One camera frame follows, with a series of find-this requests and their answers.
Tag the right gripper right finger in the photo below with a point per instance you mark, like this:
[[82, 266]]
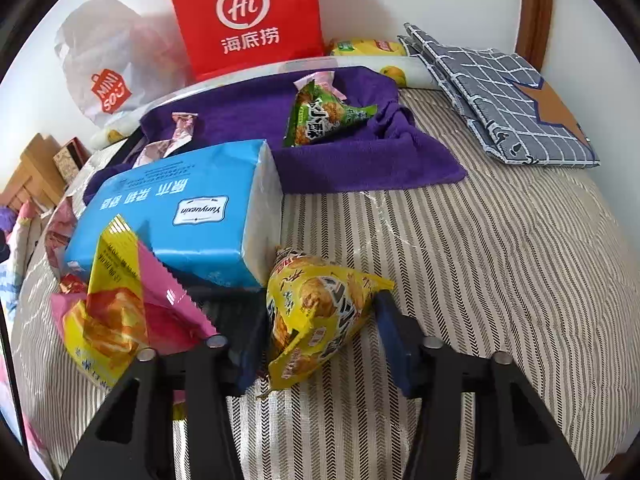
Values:
[[515, 435]]

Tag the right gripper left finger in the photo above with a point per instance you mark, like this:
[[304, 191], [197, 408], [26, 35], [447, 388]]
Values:
[[130, 437]]

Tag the pink yellow potato sticks bag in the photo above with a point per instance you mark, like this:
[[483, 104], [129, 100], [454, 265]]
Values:
[[130, 302]]

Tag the yellow snack packet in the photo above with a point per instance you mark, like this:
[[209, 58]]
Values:
[[316, 307]]

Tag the green snack packet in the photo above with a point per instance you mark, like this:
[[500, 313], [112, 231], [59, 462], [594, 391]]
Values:
[[317, 113]]

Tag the red snack packet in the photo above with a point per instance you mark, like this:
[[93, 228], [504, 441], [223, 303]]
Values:
[[57, 237]]

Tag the blue tissue pack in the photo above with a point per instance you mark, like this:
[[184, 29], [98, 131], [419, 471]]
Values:
[[214, 213]]

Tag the wooden bed headboard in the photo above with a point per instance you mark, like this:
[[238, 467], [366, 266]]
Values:
[[36, 177]]

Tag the patterned small box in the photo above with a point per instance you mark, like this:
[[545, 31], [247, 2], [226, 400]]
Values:
[[70, 159]]

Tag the pink purple candy packet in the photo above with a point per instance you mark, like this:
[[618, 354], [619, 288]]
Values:
[[183, 134]]

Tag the purple towel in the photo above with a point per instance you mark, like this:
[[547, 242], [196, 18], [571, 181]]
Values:
[[385, 152]]

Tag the grey checked folded cloth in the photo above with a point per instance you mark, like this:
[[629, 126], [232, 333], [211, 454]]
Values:
[[514, 113]]

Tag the white Miniso plastic bag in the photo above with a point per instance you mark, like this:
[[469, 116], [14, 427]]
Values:
[[114, 61]]

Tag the yellow lemon tea pack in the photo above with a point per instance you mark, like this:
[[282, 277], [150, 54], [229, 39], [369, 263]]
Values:
[[365, 47]]

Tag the red paper shopping bag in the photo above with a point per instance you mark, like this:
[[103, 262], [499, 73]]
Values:
[[224, 36]]

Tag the brown wooden door frame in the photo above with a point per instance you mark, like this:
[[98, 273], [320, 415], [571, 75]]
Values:
[[533, 31]]

